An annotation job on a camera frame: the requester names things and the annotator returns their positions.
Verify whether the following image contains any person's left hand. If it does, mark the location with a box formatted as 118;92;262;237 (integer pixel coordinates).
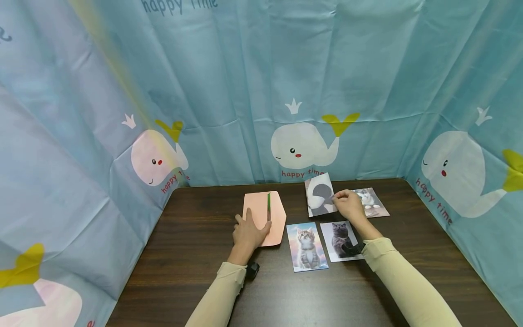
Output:
232;208;273;267

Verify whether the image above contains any person's right hand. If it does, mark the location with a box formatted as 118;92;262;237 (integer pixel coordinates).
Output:
332;189;368;230

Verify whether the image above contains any pink paper envelope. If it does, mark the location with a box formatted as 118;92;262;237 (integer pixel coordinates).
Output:
242;191;287;248

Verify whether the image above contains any black and white animal photo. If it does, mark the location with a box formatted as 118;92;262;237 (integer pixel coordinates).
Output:
304;172;339;218

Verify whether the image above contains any person's right forearm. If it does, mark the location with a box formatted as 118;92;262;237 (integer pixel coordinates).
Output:
356;222;463;327

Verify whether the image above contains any person's left forearm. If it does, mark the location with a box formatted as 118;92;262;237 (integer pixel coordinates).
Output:
185;253;248;327

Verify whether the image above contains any white cat photo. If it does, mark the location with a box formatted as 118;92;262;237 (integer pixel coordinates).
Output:
354;187;390;219

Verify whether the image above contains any tabby kitten photo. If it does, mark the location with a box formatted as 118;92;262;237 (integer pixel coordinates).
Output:
286;222;330;273

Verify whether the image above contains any grey cat photo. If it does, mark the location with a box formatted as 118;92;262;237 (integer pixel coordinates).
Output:
320;220;365;263

